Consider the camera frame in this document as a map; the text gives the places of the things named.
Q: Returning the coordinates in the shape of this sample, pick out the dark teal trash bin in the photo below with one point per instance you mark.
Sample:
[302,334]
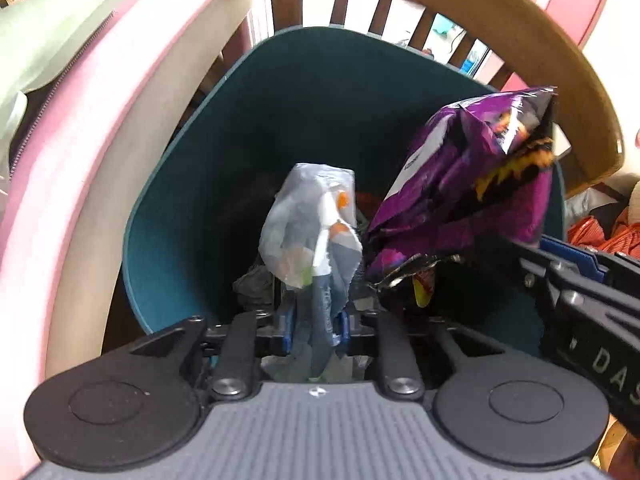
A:
[322,95]

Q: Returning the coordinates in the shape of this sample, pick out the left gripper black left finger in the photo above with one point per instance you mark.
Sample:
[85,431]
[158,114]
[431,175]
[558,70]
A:
[240,346]

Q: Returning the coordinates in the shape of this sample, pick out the orange red cloth pile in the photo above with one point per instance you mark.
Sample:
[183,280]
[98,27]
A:
[624,236]

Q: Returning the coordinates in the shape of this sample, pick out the pink white cabinet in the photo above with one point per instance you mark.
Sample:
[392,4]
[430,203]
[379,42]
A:
[608,31]

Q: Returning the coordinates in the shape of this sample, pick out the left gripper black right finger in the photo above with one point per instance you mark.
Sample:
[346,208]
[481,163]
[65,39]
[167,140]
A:
[381,336]

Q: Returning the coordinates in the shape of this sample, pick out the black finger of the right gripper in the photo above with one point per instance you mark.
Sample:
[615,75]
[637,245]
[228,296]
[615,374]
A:
[541,273]
[603,267]

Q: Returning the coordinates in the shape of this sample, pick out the purple snack bag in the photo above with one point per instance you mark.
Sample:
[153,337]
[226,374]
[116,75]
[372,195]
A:
[478,167]

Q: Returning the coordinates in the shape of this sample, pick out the white wrapper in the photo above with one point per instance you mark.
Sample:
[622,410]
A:
[310,244]

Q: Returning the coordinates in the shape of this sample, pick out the brown wooden chair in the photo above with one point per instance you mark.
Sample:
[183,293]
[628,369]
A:
[536,49]

